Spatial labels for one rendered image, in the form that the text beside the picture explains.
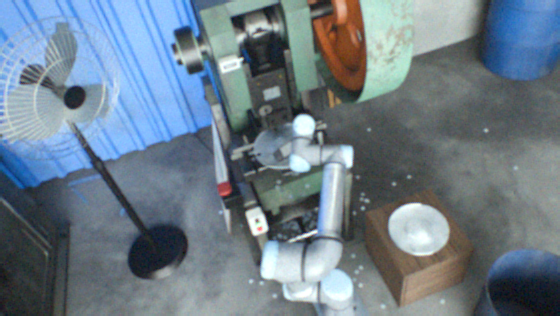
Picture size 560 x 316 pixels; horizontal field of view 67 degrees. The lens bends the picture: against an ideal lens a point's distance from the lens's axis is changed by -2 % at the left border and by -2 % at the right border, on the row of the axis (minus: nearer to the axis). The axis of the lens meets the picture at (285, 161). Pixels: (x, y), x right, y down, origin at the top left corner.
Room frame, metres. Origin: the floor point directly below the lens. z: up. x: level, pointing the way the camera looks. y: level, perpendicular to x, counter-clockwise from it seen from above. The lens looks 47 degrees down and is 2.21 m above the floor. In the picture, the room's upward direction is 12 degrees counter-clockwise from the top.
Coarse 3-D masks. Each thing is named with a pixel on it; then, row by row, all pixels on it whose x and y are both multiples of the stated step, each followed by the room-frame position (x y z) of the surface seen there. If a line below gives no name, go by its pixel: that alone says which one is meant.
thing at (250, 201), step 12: (204, 84) 1.90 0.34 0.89; (204, 96) 1.90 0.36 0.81; (216, 96) 1.82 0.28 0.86; (216, 108) 1.77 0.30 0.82; (216, 120) 1.75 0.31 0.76; (228, 132) 1.73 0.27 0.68; (228, 144) 1.71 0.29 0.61; (228, 156) 1.61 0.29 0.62; (228, 168) 2.09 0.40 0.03; (240, 168) 1.50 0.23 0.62; (240, 180) 1.42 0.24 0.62; (252, 192) 1.31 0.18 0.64; (252, 204) 1.26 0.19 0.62; (240, 216) 1.65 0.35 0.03; (252, 240) 1.46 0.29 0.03; (264, 240) 1.23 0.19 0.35; (252, 252) 1.37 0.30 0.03
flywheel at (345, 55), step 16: (320, 0) 1.84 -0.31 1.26; (336, 0) 1.57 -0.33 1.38; (352, 0) 1.50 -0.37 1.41; (336, 16) 1.57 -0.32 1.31; (352, 16) 1.50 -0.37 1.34; (320, 32) 1.82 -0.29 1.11; (336, 32) 1.74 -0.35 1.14; (352, 32) 1.52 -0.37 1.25; (320, 48) 1.79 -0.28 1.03; (336, 48) 1.68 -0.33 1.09; (352, 48) 1.51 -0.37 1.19; (336, 64) 1.64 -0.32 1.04; (352, 64) 1.52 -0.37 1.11; (352, 80) 1.44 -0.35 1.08
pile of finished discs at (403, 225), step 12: (420, 204) 1.24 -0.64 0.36; (396, 216) 1.20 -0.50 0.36; (408, 216) 1.19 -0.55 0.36; (420, 216) 1.17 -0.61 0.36; (432, 216) 1.16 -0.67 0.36; (396, 228) 1.13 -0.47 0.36; (408, 228) 1.11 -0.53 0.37; (420, 228) 1.10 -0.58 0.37; (432, 228) 1.09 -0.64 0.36; (444, 228) 1.08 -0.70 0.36; (396, 240) 1.07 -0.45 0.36; (408, 240) 1.05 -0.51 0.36; (420, 240) 1.04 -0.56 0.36; (432, 240) 1.03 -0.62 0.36; (444, 240) 1.01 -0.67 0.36; (408, 252) 0.99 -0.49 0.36; (420, 252) 0.98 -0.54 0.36; (432, 252) 0.96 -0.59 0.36
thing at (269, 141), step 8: (280, 128) 1.56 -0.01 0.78; (288, 128) 1.55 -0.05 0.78; (264, 136) 1.53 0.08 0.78; (272, 136) 1.52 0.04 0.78; (280, 136) 1.50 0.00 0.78; (288, 136) 1.49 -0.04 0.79; (256, 144) 1.49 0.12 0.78; (264, 144) 1.47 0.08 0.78; (272, 144) 1.46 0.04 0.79; (280, 144) 1.45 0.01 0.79; (256, 152) 1.43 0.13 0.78; (264, 152) 1.42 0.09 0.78; (272, 152) 1.41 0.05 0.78; (264, 160) 1.37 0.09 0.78; (272, 160) 1.36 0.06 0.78; (288, 160) 1.34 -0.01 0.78
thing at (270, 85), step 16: (256, 64) 1.54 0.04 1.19; (272, 64) 1.54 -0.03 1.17; (256, 80) 1.47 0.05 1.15; (272, 80) 1.49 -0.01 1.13; (256, 96) 1.47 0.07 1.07; (272, 96) 1.48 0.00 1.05; (288, 96) 1.50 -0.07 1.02; (272, 112) 1.46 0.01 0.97; (288, 112) 1.49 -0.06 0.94; (272, 128) 1.45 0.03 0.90
